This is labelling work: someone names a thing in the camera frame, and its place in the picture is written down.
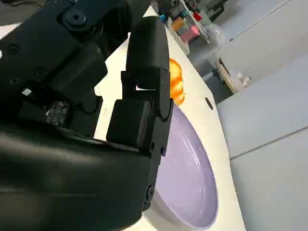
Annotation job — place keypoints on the red box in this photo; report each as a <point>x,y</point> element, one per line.
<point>197,15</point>

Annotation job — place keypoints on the pink box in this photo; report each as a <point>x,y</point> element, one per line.
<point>190,33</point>

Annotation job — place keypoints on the wooden framed board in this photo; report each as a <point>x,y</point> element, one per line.
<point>228,77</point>

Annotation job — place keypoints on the orange white toy bread roll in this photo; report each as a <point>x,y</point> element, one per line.
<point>176,81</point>

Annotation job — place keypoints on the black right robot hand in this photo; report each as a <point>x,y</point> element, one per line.
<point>60,173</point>

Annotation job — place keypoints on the orange box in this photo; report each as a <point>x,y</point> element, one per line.
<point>178,24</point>

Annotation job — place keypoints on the lilac plate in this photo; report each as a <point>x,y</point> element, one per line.
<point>187,168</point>

